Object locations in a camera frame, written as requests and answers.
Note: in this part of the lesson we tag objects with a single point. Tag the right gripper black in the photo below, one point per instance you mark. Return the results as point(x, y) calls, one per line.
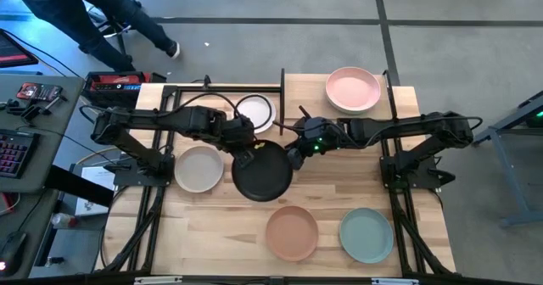
point(322, 134)

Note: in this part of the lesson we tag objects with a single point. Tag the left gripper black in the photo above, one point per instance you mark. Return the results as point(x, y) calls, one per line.
point(237, 132)

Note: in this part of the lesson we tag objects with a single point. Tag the black plate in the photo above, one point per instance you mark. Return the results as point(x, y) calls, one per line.
point(265, 179)

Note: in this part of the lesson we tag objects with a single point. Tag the beige plate stack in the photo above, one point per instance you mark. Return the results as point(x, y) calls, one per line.
point(259, 113)

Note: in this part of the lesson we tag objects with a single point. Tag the pink plate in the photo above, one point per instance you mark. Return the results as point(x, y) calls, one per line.
point(353, 89)

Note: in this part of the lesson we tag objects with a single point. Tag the terracotta plate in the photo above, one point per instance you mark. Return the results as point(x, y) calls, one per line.
point(292, 233)

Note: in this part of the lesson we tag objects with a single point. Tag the teal plate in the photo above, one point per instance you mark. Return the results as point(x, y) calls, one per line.
point(366, 235)

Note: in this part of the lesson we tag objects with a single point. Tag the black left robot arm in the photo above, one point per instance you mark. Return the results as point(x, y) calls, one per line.
point(169, 119)

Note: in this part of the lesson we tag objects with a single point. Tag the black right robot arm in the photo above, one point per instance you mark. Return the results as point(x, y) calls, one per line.
point(403, 128)

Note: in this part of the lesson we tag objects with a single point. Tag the red black equipment box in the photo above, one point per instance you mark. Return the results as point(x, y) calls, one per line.
point(114, 83)

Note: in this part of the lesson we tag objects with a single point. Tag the white paper box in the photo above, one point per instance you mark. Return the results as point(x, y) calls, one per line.
point(95, 183)

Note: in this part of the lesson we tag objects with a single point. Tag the clear plastic bottle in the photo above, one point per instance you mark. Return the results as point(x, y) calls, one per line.
point(63, 221)

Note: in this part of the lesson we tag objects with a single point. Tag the grey desk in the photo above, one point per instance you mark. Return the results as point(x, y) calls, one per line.
point(46, 158)

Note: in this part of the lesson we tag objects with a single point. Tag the grey metal stand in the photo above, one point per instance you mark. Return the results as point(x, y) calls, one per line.
point(502, 170)

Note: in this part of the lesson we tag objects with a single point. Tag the red black handheld device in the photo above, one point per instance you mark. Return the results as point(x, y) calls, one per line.
point(36, 92)

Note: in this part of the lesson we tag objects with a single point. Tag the black keyboard red backlight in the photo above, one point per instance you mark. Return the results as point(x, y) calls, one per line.
point(17, 153)

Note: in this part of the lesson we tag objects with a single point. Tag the person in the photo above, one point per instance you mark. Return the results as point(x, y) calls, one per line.
point(63, 5)

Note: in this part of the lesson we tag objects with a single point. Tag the black computer mouse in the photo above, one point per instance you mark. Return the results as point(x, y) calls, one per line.
point(12, 251)

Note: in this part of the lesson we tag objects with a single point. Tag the black aluminium rig frame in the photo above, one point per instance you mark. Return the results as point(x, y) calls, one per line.
point(212, 89)

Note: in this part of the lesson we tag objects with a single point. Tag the silver metal bracket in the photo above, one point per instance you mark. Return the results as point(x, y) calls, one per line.
point(157, 280)
point(394, 281)

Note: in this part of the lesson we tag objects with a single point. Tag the black clamp mount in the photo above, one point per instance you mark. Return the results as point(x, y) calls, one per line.
point(34, 112)

